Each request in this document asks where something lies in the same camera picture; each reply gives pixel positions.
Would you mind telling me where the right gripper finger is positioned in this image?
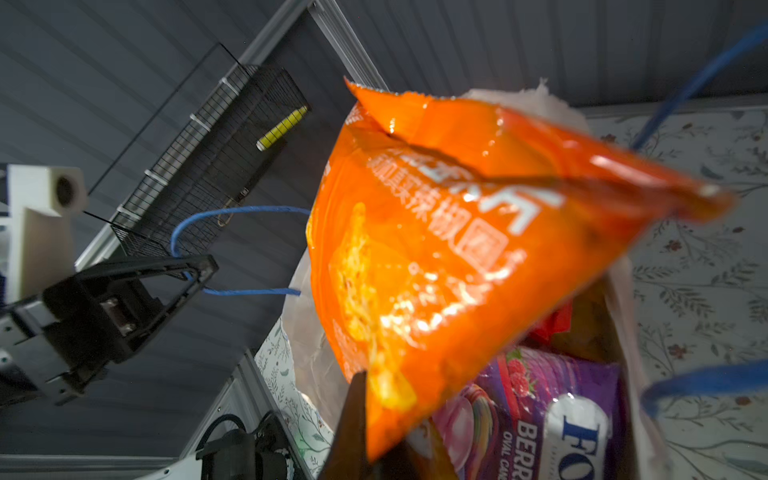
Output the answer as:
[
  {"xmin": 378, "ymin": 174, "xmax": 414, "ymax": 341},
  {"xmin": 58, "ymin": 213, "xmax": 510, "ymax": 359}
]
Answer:
[{"xmin": 318, "ymin": 371, "xmax": 414, "ymax": 479}]

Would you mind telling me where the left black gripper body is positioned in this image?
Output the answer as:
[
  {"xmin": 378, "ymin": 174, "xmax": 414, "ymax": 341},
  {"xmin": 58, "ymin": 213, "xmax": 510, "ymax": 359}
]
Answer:
[{"xmin": 0, "ymin": 275, "xmax": 130, "ymax": 406}]

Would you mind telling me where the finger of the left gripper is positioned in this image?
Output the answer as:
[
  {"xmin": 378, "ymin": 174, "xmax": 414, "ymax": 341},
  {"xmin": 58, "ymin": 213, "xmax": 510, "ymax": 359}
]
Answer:
[{"xmin": 77, "ymin": 255, "xmax": 218, "ymax": 360}]

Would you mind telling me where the purple Fox's candy bag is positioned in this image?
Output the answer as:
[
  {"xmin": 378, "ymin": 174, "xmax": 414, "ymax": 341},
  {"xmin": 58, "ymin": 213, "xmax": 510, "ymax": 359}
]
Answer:
[{"xmin": 432, "ymin": 347, "xmax": 625, "ymax": 479}]

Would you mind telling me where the small orange snack packet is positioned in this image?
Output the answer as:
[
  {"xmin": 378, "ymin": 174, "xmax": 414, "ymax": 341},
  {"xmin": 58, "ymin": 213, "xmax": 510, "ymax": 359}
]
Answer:
[{"xmin": 306, "ymin": 83, "xmax": 734, "ymax": 460}]

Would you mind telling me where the red candy bag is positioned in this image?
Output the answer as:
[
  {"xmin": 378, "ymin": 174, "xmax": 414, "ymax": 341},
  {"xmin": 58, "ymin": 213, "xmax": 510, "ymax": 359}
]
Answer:
[{"xmin": 528, "ymin": 302, "xmax": 573, "ymax": 345}]

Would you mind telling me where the white checkered paper bag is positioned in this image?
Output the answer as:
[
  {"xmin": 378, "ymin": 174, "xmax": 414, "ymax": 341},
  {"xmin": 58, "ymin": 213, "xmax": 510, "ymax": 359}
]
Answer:
[{"xmin": 169, "ymin": 20, "xmax": 768, "ymax": 480}]

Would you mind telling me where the yellow marker pen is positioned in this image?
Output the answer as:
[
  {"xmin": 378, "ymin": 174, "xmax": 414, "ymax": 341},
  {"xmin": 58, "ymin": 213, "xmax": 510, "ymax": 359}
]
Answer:
[{"xmin": 256, "ymin": 106, "xmax": 309, "ymax": 151}]

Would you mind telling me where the floral table mat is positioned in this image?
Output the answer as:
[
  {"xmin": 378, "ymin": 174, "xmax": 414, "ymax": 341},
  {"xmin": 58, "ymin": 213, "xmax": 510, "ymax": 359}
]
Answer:
[{"xmin": 254, "ymin": 107, "xmax": 768, "ymax": 480}]

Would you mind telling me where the black wire side basket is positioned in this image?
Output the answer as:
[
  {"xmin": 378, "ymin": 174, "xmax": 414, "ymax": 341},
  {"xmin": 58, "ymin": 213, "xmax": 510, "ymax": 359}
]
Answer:
[{"xmin": 77, "ymin": 60, "xmax": 312, "ymax": 267}]

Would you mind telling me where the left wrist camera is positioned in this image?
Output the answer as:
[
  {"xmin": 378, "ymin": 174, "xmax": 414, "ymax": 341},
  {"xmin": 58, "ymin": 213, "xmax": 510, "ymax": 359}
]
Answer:
[{"xmin": 1, "ymin": 164, "xmax": 88, "ymax": 304}]

